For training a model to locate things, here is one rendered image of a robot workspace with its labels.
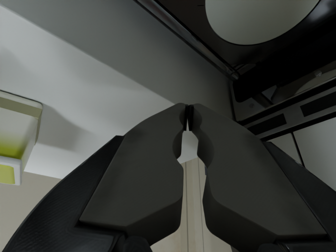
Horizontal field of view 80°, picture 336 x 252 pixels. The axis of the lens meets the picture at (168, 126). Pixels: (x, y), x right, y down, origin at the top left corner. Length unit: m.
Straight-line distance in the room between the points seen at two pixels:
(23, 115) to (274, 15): 0.25
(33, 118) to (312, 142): 0.27
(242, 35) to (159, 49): 0.09
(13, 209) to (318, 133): 1.50
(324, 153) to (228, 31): 0.15
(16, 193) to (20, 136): 1.34
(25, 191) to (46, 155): 1.20
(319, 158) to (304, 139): 0.02
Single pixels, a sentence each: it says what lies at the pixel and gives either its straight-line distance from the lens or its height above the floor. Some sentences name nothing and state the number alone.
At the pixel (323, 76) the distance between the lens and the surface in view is 0.26.
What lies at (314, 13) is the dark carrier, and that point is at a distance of 0.25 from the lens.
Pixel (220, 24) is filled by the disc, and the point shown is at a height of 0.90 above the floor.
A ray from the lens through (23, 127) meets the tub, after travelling 0.22.
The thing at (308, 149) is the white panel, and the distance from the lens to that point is 0.25.
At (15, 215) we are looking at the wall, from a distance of 1.55.
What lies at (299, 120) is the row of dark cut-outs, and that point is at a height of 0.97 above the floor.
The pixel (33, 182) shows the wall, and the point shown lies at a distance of 1.59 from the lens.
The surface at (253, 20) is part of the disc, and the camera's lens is 0.23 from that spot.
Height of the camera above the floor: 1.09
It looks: 32 degrees down
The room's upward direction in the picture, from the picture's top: 179 degrees counter-clockwise
